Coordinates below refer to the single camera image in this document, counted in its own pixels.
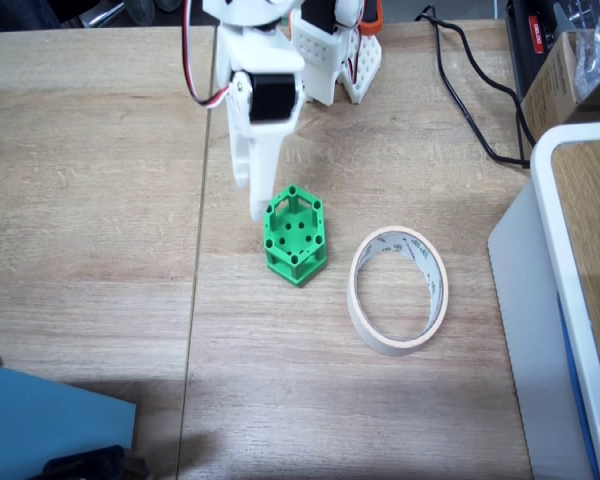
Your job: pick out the green hexagonal printed component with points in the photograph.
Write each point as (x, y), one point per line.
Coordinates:
(292, 275)

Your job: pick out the orange table clamp black knob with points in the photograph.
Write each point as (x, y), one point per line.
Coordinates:
(371, 22)

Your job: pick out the black mesh office chair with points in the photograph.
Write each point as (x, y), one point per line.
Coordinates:
(105, 15)

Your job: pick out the beige masking tape roll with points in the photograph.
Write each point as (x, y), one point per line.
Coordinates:
(395, 348)

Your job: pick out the black power strip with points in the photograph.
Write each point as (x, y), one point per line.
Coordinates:
(522, 45)

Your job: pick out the person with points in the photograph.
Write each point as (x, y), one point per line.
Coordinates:
(15, 15)

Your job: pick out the brown cardboard box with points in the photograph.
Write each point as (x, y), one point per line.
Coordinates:
(547, 95)

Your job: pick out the white plastic container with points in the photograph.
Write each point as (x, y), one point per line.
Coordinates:
(530, 325)

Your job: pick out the clear plastic bag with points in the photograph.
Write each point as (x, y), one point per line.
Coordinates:
(595, 45)

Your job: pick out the blue sheet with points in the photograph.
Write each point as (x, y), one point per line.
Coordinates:
(45, 425)

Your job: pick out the black object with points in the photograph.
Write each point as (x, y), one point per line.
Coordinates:
(90, 465)

